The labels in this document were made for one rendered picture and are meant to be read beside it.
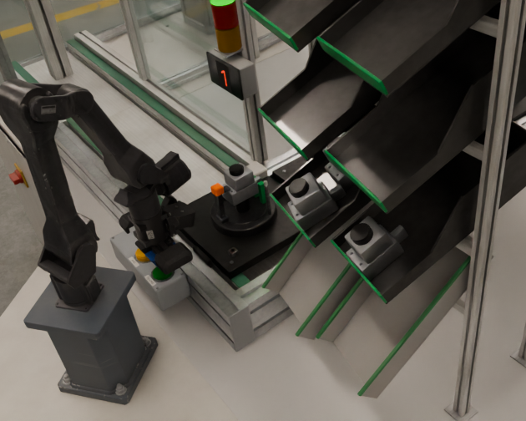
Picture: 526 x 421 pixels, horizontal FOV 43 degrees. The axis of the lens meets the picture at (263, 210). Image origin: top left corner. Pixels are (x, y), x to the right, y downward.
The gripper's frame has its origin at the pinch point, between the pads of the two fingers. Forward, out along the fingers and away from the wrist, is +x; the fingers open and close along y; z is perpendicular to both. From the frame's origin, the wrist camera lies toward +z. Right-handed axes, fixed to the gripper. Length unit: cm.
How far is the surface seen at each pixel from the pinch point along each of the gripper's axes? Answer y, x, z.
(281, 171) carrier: 8.5, 3.5, 36.0
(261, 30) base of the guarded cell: 91, 15, 89
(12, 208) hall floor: 186, 101, -2
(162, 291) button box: -3.6, 4.9, -2.8
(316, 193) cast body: -32.2, -26.2, 15.1
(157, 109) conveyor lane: 58, 6, 31
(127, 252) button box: 10.4, 4.0, -3.1
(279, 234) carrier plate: -7.9, 3.3, 22.8
